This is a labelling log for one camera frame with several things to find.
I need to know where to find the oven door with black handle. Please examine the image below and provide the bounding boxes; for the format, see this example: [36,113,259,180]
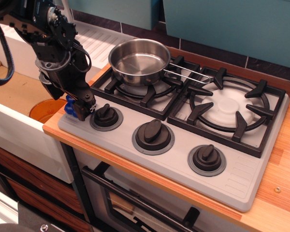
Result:
[81,162,244,232]

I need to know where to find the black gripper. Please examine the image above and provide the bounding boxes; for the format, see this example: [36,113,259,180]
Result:
[35,50,96,121]

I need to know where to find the wooden drawer fronts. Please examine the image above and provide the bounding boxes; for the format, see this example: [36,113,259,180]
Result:
[0,148,93,232]

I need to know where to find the black right burner grate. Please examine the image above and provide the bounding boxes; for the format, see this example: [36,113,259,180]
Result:
[167,67,290,158]

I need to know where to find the orange plastic bowl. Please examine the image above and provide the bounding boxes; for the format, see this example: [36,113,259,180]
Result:
[29,99,67,123]

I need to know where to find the stainless steel pan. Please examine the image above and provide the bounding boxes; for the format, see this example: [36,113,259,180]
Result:
[108,39,210,86]

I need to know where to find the black right stove knob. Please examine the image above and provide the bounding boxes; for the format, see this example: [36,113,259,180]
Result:
[188,144,227,177]

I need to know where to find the white toy sink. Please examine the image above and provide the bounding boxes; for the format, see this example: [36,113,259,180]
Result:
[0,21,133,184]

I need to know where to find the black braided cable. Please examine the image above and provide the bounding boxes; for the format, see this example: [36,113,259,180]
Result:
[0,20,15,87]

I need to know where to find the grey toy stove top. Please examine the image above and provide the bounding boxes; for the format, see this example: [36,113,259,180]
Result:
[58,92,279,211]

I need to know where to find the black left burner grate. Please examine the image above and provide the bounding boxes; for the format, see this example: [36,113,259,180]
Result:
[91,56,201,120]

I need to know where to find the black stove knob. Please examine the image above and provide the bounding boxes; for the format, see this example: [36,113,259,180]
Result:
[132,119,175,156]
[90,103,123,131]
[188,144,227,177]

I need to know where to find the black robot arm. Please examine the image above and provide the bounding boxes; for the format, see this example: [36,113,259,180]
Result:
[0,0,96,121]

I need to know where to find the blue toy blueberry cluster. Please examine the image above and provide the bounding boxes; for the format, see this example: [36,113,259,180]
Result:
[64,95,78,118]

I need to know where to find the black middle stove knob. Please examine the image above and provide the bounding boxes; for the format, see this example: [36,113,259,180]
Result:
[132,119,175,156]

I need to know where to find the black left stove knob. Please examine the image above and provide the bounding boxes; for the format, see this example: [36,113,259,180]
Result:
[90,103,123,131]

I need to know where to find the black burner grate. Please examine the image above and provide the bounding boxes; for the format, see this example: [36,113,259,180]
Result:
[167,67,290,158]
[91,56,201,120]

